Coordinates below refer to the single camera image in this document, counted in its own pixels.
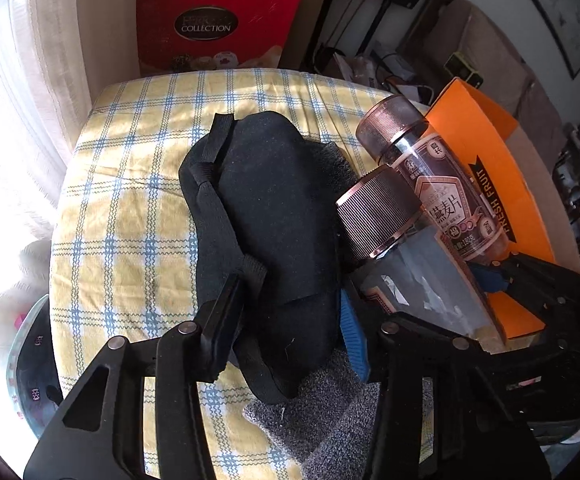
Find brown sofa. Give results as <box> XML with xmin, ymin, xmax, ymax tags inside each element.
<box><xmin>397</xmin><ymin>0</ymin><xmax>571</xmax><ymax>171</ymax></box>

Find orange cardboard box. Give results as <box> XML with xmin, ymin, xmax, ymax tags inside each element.
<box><xmin>422</xmin><ymin>77</ymin><xmax>580</xmax><ymax>346</ymax></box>

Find brown cardboard box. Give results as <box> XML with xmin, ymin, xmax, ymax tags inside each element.
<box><xmin>140</xmin><ymin>0</ymin><xmax>333</xmax><ymax>73</ymax></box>

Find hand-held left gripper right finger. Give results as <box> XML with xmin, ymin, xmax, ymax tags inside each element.
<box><xmin>340</xmin><ymin>287</ymin><xmax>546</xmax><ymax>480</ymax></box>

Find dark bottle with ribbed cap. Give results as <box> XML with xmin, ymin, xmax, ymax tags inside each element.
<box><xmin>335</xmin><ymin>165</ymin><xmax>501</xmax><ymax>341</ymax></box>

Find beige curtain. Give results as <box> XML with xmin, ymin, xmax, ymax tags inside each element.
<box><xmin>0</xmin><ymin>0</ymin><xmax>140</xmax><ymax>241</ymax></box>

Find brown-capped oatmeal bottle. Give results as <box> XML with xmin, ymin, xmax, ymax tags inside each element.
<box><xmin>355</xmin><ymin>94</ymin><xmax>518</xmax><ymax>266</ymax></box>

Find black fabric pouch with straps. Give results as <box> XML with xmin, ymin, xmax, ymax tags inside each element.
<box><xmin>179</xmin><ymin>110</ymin><xmax>365</xmax><ymax>405</ymax></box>

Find grey knit cloth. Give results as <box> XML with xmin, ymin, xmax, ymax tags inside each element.
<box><xmin>242</xmin><ymin>345</ymin><xmax>385</xmax><ymax>480</ymax></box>

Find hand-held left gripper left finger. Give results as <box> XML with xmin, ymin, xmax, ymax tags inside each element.
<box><xmin>22</xmin><ymin>272</ymin><xmax>251</xmax><ymax>480</ymax></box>

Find red gift bag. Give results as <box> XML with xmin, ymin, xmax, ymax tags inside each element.
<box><xmin>136</xmin><ymin>0</ymin><xmax>303</xmax><ymax>78</ymax></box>

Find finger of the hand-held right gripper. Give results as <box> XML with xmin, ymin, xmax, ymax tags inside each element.
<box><xmin>470</xmin><ymin>252</ymin><xmax>580</xmax><ymax>311</ymax></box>

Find framed wall painting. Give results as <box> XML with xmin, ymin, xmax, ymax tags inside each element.
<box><xmin>500</xmin><ymin>0</ymin><xmax>580</xmax><ymax>81</ymax></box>

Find yellow plaid blanket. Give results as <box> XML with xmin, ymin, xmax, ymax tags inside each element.
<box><xmin>50</xmin><ymin>67</ymin><xmax>421</xmax><ymax>480</ymax></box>

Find green alarm clock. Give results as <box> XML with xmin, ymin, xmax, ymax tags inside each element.
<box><xmin>445</xmin><ymin>52</ymin><xmax>486</xmax><ymax>92</ymax></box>

